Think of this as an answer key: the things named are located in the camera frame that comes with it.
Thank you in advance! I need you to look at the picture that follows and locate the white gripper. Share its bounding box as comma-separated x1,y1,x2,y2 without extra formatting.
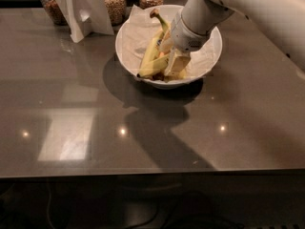
159,10,210,77

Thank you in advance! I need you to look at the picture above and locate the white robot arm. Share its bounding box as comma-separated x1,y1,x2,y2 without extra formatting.
160,0,305,71

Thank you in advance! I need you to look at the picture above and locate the white bowl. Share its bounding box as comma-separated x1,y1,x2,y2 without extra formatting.
114,4,223,90

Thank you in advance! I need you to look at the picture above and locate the middle glass jar of grains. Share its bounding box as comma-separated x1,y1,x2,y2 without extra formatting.
104,0,127,26

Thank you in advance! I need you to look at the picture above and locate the white folded card stand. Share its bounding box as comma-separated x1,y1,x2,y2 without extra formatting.
56,0,114,43

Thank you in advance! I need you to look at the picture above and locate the left glass jar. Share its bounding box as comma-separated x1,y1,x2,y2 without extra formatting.
40,0,67,26

